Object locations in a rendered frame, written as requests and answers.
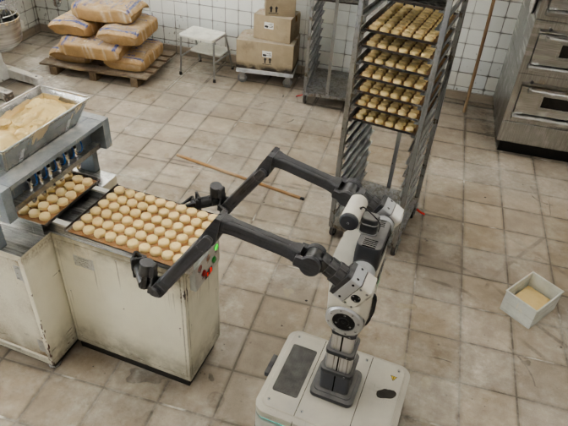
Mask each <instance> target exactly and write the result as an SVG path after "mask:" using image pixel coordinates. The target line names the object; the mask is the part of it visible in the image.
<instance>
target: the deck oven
mask: <svg viewBox="0 0 568 426"><path fill-rule="evenodd" d="M530 2H531V0H523V1H522V5H521V8H520V12H519V14H518V17H517V20H516V25H515V28H514V30H513V34H512V37H511V41H510V45H509V47H508V50H507V53H506V56H505V61H504V63H503V66H502V69H501V72H500V76H499V80H498V83H497V85H496V88H495V92H494V120H495V132H496V144H497V150H503V151H508V152H512V153H517V154H523V155H527V156H536V157H541V158H546V159H551V160H556V161H565V162H568V0H537V2H536V4H535V7H534V10H533V12H532V14H530V10H529V7H530Z"/></svg>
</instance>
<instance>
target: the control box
mask: <svg viewBox="0 0 568 426"><path fill-rule="evenodd" d="M217 244H218V248H217V250H215V246H216V245H217ZM208 255H210V259H209V260H208V261H207V256H208ZM214 256H216V262H215V263H213V262H212V259H213V257H214ZM219 260H220V244H219V239H218V240H217V242H216V243H215V245H213V246H211V247H210V249H209V250H208V251H207V252H206V253H204V254H203V255H202V256H201V257H200V258H199V259H198V260H197V261H196V262H195V263H194V272H193V273H192V275H189V280H190V290H191V291H194V292H197V291H198V290H199V288H200V286H201V285H202V284H203V282H204V281H205V280H206V278H207V277H206V275H205V276H202V273H203V270H206V274H208V275H207V276H209V274H210V270H211V271H212V270H213V269H214V267H215V266H216V264H217V263H218V261H219ZM201 265H202V269H201V271H200V272H199V267H200V266H201ZM207 272H208V273H207Z"/></svg>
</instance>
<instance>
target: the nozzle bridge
mask: <svg viewBox="0 0 568 426"><path fill-rule="evenodd" d="M80 141H81V142H82V145H83V150H82V152H80V153H78V155H79V156H78V157H77V158H75V157H74V158H73V159H69V160H70V163H69V164H66V163H65V165H63V166H61V168H62V169H61V170H59V171H58V170H56V171H55V172H53V173H52V177H48V174H47V178H45V179H43V182H44V183H42V184H39V183H38V184H37V185H36V186H33V187H34V190H33V191H29V189H28V185H27V182H26V181H27V179H28V178H30V180H31V181H32V183H33V184H36V177H35V175H34V174H37V172H39V171H40V172H41V175H42V176H43V177H45V176H46V171H45V168H44V167H46V165H48V164H49V165H50V167H51V169H52V170H53V171H54V170H55V163H54V160H56V159H57V158H58V159H59V160H60V163H62V164H63V163H64V158H63V154H64V152H66V151H67V152H68V155H69V157H73V151H72V147H73V146H75V145H76V147H77V150H78V151H81V144H80ZM110 146H112V138H111V132H110V126H109V121H108V117H104V116H101V115H97V114H94V113H90V112H84V111H83V112H82V114H81V116H80V118H79V121H78V123H77V124H76V125H75V126H74V127H72V128H71V129H70V130H68V131H67V132H65V133H64V134H62V135H60V136H59V137H57V138H56V139H54V140H53V141H52V142H51V143H49V144H48V145H46V146H44V147H43V148H41V149H40V150H38V151H37V152H36V153H34V154H33V155H31V156H29V157H28V158H26V159H25V160H23V161H22V162H20V163H19V164H18V165H17V166H15V167H13V168H12V169H10V170H9V171H7V172H6V171H3V170H0V221H2V222H5V223H8V224H11V223H13V222H14V221H16V220H17V219H18V214H17V212H18V211H19V210H21V209H22V208H23V207H25V206H26V205H27V204H29V203H30V202H31V201H32V200H33V199H35V198H36V197H37V196H39V195H40V194H41V193H43V192H44V191H45V190H47V189H48V188H50V187H51V186H52V185H53V184H54V183H55V182H57V181H58V180H59V179H61V178H62V177H64V176H65V175H66V174H68V173H69V172H70V171H72V170H73V169H74V168H76V167H77V166H78V165H79V164H81V167H80V169H82V170H85V171H88V172H93V173H97V172H98V171H100V166H99V161H98V155H97V151H98V150H99V149H100V148H103V149H108V148H109V147H110ZM6 246H7V243H6V240H5V237H4V235H3V230H2V228H1V224H0V250H2V249H3V248H5V247H6Z"/></svg>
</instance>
